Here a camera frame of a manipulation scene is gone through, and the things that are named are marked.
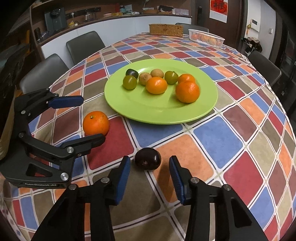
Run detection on dark purple plum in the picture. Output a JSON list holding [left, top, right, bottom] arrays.
[[134, 147, 162, 171]]

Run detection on checkered colourful tablecloth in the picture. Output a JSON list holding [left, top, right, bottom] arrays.
[[2, 32, 296, 241]]

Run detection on green plastic plate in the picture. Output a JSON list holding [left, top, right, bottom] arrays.
[[104, 59, 218, 125]]

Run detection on small orange mandarin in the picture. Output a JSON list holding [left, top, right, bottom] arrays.
[[82, 111, 110, 136]]

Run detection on white wall intercom panel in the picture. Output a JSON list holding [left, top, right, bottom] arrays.
[[250, 19, 260, 32]]

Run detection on brown longan fruit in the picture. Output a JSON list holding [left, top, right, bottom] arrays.
[[150, 69, 164, 78], [138, 72, 152, 86]]

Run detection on dark wooden door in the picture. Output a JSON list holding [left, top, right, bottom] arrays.
[[192, 1, 247, 50]]

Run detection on dark chair table head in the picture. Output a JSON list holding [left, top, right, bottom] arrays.
[[176, 23, 209, 35]]

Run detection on green tomato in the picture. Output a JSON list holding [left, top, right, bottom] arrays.
[[123, 75, 137, 90], [164, 71, 179, 85]]

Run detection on white plastic fruit basket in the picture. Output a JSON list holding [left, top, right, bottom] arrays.
[[189, 29, 225, 48]]

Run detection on red white door poster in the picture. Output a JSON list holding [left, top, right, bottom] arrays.
[[209, 0, 228, 23]]

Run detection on woven wicker box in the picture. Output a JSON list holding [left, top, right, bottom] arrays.
[[149, 24, 183, 37]]

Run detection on large orange mandarin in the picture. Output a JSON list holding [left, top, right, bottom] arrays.
[[175, 81, 200, 103]]

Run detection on black coffee machine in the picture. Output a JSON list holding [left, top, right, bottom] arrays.
[[45, 8, 67, 36]]

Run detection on dark chair near left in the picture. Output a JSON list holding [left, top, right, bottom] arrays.
[[20, 53, 69, 94]]

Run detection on dark chair right side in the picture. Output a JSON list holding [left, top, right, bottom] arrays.
[[247, 51, 282, 86]]

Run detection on orange kumquat fruit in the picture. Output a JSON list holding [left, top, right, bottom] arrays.
[[145, 77, 168, 94], [178, 74, 196, 83]]

